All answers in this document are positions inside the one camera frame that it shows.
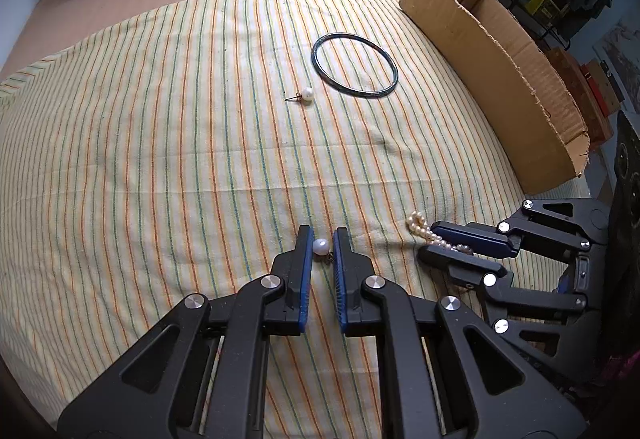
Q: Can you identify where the yellow box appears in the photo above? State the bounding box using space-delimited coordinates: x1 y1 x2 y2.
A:
520 0 561 17

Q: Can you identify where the orange covered box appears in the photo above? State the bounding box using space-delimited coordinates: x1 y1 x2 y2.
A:
545 48 616 150

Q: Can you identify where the pearl bracelet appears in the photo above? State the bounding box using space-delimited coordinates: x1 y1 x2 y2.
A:
407 210 475 254

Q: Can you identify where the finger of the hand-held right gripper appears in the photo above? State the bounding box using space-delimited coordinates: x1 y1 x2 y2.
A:
419 245 608 385
431 199 608 260

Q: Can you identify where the dark bangle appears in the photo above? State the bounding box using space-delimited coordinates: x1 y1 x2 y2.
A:
311 33 399 98

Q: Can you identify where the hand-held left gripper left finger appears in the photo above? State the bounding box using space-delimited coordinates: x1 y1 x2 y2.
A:
57 225 315 439

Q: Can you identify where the cardboard box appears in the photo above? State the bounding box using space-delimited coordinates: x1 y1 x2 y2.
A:
400 0 591 194

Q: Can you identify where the striped yellow cloth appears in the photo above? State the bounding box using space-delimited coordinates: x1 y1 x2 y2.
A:
0 0 593 439

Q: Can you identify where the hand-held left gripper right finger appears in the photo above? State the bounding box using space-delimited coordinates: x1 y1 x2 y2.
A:
332 226 588 439

